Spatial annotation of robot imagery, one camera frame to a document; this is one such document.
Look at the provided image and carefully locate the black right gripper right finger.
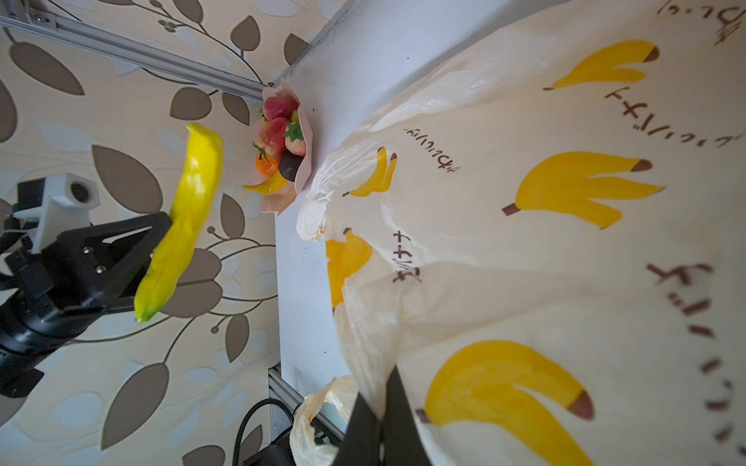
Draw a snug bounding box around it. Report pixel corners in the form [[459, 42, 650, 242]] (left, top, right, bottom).
[[382, 367, 431, 466]]

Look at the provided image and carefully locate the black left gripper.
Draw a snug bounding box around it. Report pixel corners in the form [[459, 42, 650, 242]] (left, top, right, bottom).
[[1, 212, 172, 398]]

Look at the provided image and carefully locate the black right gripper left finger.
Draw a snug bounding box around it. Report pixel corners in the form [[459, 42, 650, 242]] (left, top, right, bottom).
[[332, 394, 382, 466]]

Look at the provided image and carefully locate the yellow toy banana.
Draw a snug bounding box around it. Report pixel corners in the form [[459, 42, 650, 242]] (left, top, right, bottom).
[[134, 122, 225, 322], [243, 170, 289, 195]]

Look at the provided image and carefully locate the banana print plastic bag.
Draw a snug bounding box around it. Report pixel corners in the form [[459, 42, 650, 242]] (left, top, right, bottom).
[[297, 1, 745, 465]]

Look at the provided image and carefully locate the pink fruit plate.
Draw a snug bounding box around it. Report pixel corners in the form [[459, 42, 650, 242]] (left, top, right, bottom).
[[244, 81, 313, 215]]

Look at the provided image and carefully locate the orange toy tangerine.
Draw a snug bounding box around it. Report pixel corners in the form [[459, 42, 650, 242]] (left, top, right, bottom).
[[256, 153, 281, 178]]

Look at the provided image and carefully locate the dark purple toy plum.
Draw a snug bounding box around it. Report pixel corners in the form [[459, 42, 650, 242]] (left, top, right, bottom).
[[278, 151, 304, 183]]

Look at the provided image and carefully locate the toy strawberry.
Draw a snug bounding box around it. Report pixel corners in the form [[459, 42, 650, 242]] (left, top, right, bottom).
[[285, 122, 307, 156]]

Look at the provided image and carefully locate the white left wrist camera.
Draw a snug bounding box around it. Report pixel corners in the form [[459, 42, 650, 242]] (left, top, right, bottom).
[[13, 173, 100, 254]]

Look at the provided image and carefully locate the aluminium frame rail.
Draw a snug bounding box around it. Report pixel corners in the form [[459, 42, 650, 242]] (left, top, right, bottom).
[[1, 1, 268, 101]]

